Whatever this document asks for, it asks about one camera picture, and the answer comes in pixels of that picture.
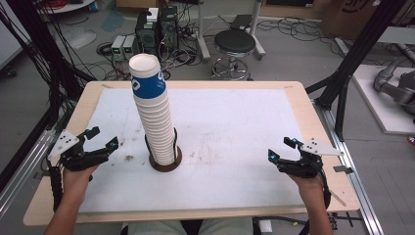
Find hand-held gripper black cable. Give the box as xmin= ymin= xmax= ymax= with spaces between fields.
xmin=298 ymin=168 xmax=333 ymax=235
xmin=48 ymin=165 xmax=65 ymax=212

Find white table mat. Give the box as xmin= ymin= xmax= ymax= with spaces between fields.
xmin=78 ymin=87 xmax=306 ymax=214

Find aluminium rail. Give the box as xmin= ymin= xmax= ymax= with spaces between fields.
xmin=312 ymin=100 xmax=386 ymax=235
xmin=0 ymin=126 xmax=59 ymax=219

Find black metal frame post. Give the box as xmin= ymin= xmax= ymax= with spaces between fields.
xmin=304 ymin=0 xmax=409 ymax=142
xmin=5 ymin=0 xmax=96 ymax=131

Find grey tape piece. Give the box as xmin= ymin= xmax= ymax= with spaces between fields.
xmin=333 ymin=164 xmax=354 ymax=175

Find person's right hand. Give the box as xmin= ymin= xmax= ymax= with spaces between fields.
xmin=288 ymin=172 xmax=326 ymax=199

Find left hand-held gripper black cable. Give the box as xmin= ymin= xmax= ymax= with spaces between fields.
xmin=48 ymin=165 xmax=65 ymax=212

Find brown and black cup holder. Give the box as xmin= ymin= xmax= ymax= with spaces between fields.
xmin=144 ymin=127 xmax=183 ymax=173

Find brown cardboard box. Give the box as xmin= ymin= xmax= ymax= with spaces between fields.
xmin=320 ymin=0 xmax=384 ymax=41

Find thin wooden stick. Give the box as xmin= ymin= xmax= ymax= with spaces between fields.
xmin=327 ymin=188 xmax=347 ymax=208

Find black computer tower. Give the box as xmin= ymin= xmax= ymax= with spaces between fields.
xmin=159 ymin=5 xmax=180 ymax=52
xmin=134 ymin=10 xmax=161 ymax=56

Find grey power supply unit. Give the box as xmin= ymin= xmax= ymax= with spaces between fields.
xmin=111 ymin=34 xmax=127 ymax=62
xmin=122 ymin=34 xmax=138 ymax=63

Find white metal table stand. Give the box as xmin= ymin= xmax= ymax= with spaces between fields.
xmin=195 ymin=0 xmax=267 ymax=64

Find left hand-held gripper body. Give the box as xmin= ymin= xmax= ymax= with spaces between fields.
xmin=47 ymin=129 xmax=111 ymax=172

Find person's left hand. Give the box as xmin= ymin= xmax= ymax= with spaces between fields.
xmin=61 ymin=163 xmax=100 ymax=201

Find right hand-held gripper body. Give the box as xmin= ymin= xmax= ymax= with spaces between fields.
xmin=276 ymin=138 xmax=346 ymax=179

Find person's legs in light trousers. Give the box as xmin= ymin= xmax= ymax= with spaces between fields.
xmin=121 ymin=217 xmax=262 ymax=235

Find right hand-held gripper black cable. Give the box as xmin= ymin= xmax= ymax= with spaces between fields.
xmin=298 ymin=168 xmax=333 ymax=235

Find white floor platform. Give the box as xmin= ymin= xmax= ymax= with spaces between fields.
xmin=351 ymin=64 xmax=415 ymax=136

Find stack of white paper cups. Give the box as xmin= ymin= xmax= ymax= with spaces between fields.
xmin=128 ymin=53 xmax=177 ymax=166

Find black round stool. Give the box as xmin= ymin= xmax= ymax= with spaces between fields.
xmin=210 ymin=28 xmax=257 ymax=82

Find light wooden table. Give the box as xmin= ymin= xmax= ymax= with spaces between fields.
xmin=23 ymin=80 xmax=362 ymax=227

